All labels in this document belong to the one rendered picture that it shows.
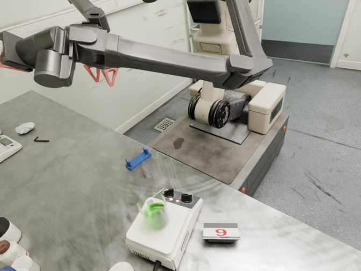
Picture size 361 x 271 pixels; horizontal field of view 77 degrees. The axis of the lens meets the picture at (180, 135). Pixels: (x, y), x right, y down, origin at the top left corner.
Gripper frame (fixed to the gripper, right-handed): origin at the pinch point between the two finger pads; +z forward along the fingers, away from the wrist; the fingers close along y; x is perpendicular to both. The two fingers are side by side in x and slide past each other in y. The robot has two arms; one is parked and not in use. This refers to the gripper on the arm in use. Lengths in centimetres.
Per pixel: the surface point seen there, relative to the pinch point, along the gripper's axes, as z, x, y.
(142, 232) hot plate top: -27, -46, 9
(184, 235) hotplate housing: -36, -48, 13
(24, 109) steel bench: 66, 8, 56
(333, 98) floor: -134, -3, 222
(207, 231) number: -40, -50, 19
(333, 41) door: -157, 65, 263
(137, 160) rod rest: -13.0, -29.5, 35.7
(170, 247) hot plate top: -34, -49, 8
